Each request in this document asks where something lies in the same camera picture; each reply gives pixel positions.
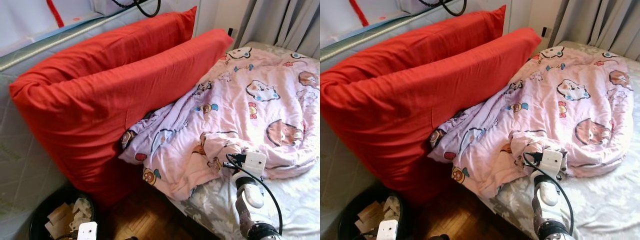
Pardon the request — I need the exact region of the pink cartoon print duvet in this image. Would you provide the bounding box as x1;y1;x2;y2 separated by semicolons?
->
119;46;321;201
427;46;635;198

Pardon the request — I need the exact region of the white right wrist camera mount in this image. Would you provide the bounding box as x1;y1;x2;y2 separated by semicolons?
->
539;148;564;176
242;151;267;177

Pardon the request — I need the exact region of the crumpled white paper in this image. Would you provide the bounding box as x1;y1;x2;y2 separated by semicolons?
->
382;196;402;223
72;197;94;225

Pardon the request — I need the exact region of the red strap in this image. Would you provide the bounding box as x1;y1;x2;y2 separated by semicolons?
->
348;0;370;27
46;0;66;28

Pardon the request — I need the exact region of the black waste bin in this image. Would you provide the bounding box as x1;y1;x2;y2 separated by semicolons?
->
337;187;413;240
28;187;101;240

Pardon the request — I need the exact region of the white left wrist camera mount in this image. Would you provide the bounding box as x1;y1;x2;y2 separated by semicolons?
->
376;219;398;240
77;221;98;240

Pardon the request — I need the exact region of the bed with grey floral sheet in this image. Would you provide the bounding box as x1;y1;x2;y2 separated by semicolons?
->
170;40;321;240
480;40;640;240

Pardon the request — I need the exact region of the brown cardboard scrap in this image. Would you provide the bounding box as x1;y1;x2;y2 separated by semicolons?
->
356;200;386;236
45;201;76;237

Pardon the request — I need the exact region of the grey pleated curtain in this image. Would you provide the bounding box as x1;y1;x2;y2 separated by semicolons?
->
550;0;640;61
235;0;321;58

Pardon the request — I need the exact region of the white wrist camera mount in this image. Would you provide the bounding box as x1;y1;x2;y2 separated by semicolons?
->
539;148;564;176
376;219;398;240
77;221;98;240
242;151;267;177

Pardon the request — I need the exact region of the looped black cable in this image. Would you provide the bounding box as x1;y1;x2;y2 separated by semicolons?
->
111;0;162;18
417;0;468;17

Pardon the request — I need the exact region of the large red pillow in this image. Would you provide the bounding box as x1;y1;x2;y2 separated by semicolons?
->
325;5;507;83
320;27;542;206
20;6;198;86
10;28;234;208

